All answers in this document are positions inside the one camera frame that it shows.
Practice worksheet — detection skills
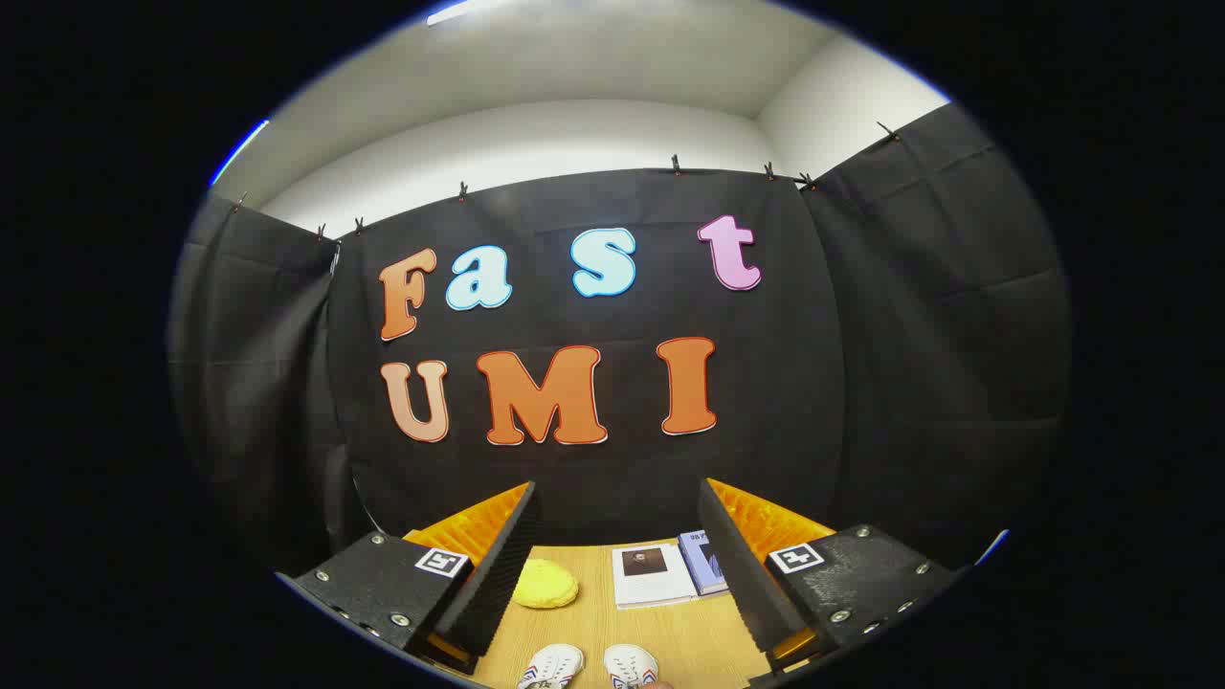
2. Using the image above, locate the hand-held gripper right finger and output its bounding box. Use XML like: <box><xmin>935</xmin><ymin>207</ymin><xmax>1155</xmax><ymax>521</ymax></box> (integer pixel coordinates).
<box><xmin>697</xmin><ymin>477</ymin><xmax>963</xmax><ymax>689</ymax></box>

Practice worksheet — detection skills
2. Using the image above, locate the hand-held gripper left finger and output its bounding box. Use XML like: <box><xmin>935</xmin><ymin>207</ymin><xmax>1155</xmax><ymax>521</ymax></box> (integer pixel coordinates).
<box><xmin>276</xmin><ymin>481</ymin><xmax>542</xmax><ymax>677</ymax></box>

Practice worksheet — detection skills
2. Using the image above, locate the white canvas shoe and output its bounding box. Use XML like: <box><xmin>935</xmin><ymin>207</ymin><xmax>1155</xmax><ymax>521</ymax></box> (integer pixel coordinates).
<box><xmin>517</xmin><ymin>643</ymin><xmax>585</xmax><ymax>689</ymax></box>
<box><xmin>603</xmin><ymin>643</ymin><xmax>661</xmax><ymax>689</ymax></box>

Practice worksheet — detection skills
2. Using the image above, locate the blue cover book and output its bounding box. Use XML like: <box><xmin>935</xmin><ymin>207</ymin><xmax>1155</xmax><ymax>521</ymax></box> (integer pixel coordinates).
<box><xmin>678</xmin><ymin>529</ymin><xmax>731</xmax><ymax>596</ymax></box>

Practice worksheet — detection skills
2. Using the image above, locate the yellow plush toy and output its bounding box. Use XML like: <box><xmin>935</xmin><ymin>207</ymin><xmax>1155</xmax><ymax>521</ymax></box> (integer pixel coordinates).
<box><xmin>510</xmin><ymin>560</ymin><xmax>580</xmax><ymax>610</ymax></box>

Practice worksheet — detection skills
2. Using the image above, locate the white book with dark picture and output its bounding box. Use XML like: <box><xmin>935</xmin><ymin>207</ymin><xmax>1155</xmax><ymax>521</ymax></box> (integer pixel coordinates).
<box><xmin>612</xmin><ymin>543</ymin><xmax>699</xmax><ymax>611</ymax></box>

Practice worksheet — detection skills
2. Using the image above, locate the black backdrop cloth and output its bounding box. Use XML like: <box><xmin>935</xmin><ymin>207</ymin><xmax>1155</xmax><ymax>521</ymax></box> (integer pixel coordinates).
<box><xmin>167</xmin><ymin>100</ymin><xmax>1073</xmax><ymax>575</ymax></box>

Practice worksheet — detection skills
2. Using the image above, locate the row of small black clips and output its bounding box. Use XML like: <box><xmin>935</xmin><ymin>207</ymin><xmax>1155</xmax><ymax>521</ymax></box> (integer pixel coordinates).
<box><xmin>230</xmin><ymin>120</ymin><xmax>905</xmax><ymax>245</ymax></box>

